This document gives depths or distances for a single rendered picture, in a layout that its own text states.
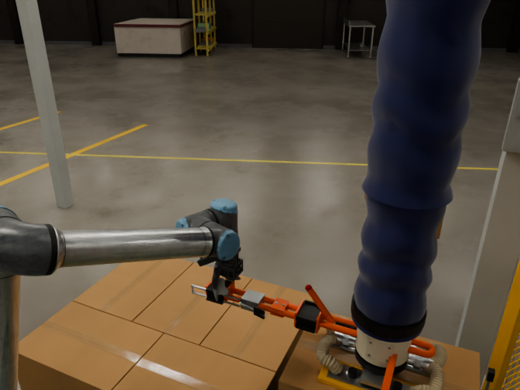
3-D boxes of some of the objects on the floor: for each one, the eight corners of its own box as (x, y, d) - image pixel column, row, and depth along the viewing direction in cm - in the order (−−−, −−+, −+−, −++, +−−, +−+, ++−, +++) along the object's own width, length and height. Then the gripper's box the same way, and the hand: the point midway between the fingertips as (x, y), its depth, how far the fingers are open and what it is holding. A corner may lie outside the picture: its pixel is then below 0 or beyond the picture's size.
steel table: (363, 49, 1589) (367, 17, 1544) (371, 59, 1400) (376, 22, 1354) (340, 49, 1595) (343, 16, 1549) (346, 59, 1406) (349, 21, 1360)
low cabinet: (199, 47, 1630) (197, 18, 1590) (182, 58, 1399) (180, 25, 1359) (142, 46, 1645) (139, 18, 1604) (117, 56, 1414) (112, 23, 1373)
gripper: (227, 260, 151) (229, 310, 159) (248, 238, 163) (248, 286, 172) (205, 254, 154) (207, 303, 163) (227, 233, 166) (228, 280, 175)
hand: (221, 290), depth 168 cm, fingers open, 9 cm apart
